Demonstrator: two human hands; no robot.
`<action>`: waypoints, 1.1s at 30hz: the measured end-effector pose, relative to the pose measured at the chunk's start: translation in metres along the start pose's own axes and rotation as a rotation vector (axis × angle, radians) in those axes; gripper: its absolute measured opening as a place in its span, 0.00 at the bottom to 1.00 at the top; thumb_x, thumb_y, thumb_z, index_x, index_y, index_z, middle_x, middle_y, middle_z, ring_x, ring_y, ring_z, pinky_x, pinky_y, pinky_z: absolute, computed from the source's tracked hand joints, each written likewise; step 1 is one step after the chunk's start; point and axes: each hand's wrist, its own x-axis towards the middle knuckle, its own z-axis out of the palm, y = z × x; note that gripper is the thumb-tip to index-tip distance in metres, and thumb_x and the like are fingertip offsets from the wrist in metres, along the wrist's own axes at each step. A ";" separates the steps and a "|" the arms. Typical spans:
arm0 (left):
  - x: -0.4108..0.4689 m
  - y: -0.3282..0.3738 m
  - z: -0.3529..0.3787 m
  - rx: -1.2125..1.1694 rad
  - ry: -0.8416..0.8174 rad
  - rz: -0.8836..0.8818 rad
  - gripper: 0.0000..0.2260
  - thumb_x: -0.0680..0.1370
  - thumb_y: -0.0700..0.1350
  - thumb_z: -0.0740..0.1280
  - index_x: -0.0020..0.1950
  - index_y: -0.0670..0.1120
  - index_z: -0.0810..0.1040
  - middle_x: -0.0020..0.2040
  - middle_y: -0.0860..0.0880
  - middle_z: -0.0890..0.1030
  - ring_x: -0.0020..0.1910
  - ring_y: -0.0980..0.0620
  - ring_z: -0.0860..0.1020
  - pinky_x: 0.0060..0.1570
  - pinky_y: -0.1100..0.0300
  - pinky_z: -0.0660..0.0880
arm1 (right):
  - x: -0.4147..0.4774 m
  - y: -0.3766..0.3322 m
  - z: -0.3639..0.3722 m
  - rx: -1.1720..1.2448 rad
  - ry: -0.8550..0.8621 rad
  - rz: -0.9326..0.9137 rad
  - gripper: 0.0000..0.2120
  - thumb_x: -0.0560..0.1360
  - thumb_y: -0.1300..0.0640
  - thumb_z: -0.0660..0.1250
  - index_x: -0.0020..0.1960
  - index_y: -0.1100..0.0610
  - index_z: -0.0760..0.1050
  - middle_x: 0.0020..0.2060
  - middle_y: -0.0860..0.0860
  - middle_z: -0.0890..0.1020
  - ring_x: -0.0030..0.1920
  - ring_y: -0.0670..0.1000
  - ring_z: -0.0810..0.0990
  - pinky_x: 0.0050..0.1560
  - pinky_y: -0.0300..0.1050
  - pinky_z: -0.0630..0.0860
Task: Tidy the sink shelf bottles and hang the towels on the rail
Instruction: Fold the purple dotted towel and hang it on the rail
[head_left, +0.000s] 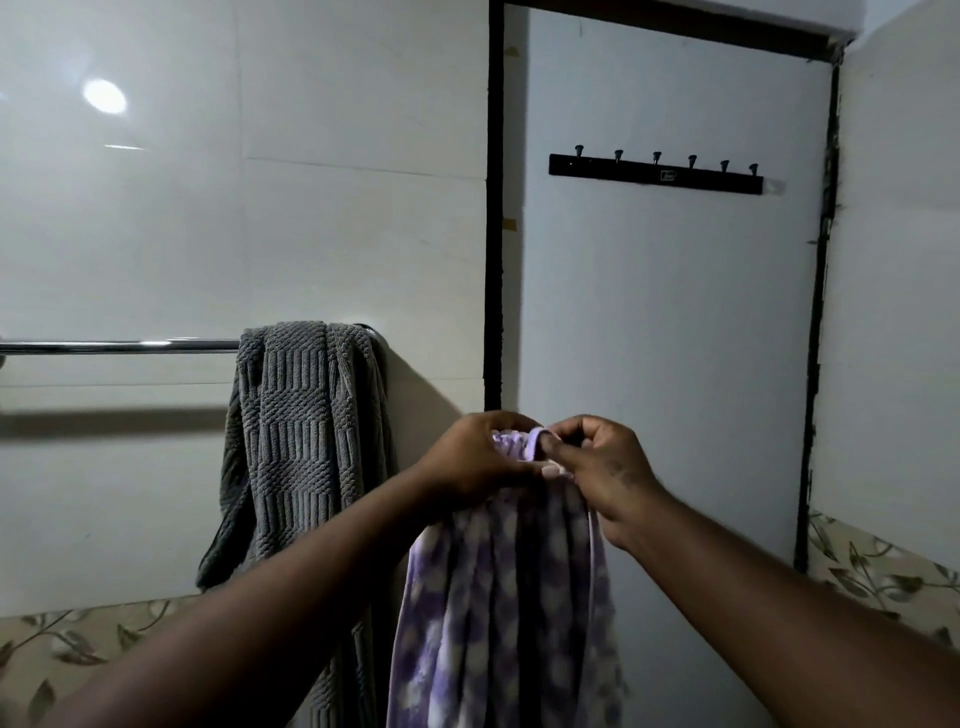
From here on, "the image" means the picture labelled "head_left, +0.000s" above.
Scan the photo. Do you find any person's left hand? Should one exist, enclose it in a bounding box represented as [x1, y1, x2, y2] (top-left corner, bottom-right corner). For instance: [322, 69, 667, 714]
[416, 410, 545, 519]

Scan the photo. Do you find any person's right hand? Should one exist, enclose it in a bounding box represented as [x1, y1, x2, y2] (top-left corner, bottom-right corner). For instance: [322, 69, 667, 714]
[538, 414, 669, 553]

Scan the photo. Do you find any purple dotted towel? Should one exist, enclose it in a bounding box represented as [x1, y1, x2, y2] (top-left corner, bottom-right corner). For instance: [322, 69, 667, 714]
[386, 427, 628, 728]

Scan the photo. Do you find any grey ribbed towel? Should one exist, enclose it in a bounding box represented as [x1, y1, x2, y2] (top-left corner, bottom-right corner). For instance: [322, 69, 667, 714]
[196, 320, 399, 728]

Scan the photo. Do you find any person's right forearm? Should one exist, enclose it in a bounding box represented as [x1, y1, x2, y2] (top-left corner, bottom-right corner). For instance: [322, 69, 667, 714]
[599, 487, 960, 728]

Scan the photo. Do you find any person's left forearm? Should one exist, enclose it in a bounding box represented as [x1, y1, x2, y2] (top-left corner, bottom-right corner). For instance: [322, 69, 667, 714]
[44, 472, 466, 728]

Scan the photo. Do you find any white door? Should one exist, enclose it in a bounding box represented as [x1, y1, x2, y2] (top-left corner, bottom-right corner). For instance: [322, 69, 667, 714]
[500, 3, 834, 728]
[483, 0, 856, 575]

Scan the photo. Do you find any black hook rack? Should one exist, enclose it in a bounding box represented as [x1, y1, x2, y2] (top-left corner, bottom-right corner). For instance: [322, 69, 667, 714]
[548, 143, 766, 196]

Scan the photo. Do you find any chrome towel bar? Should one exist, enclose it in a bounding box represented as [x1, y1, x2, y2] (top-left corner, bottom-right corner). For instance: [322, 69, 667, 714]
[0, 323, 391, 358]

